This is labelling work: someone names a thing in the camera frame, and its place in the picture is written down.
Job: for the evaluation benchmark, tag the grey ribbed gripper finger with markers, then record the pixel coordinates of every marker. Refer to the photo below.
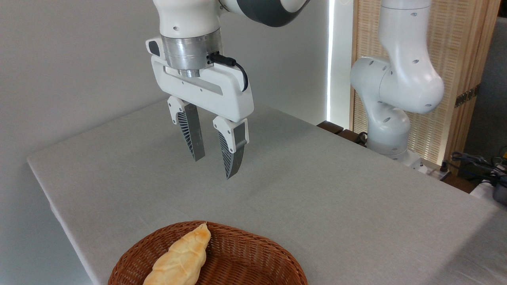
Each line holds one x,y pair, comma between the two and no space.
236,150
192,130

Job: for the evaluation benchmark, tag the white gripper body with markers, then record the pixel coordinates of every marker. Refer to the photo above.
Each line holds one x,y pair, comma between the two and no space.
222,95

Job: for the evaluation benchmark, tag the golden leaf-shaped bread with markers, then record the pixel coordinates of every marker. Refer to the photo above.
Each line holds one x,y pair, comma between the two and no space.
182,257

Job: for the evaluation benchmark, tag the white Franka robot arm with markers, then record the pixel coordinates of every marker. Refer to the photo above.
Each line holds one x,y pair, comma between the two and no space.
398,79

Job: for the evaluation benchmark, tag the dark wooden furniture edge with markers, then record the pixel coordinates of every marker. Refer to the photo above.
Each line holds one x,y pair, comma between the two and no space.
330,126

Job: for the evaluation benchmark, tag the grey tablecloth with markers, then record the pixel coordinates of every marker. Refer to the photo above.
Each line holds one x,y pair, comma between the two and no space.
317,206

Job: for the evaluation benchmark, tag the brown wicker basket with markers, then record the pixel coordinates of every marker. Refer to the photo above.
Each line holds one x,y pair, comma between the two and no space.
245,261

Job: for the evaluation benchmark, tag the white vertical light strip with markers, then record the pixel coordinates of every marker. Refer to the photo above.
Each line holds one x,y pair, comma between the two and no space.
330,59

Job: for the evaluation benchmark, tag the black screen hinge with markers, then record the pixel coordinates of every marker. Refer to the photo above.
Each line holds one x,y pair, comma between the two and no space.
467,95

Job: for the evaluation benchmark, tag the wooden slatted screen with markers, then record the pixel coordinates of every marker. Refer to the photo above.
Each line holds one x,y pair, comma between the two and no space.
455,47

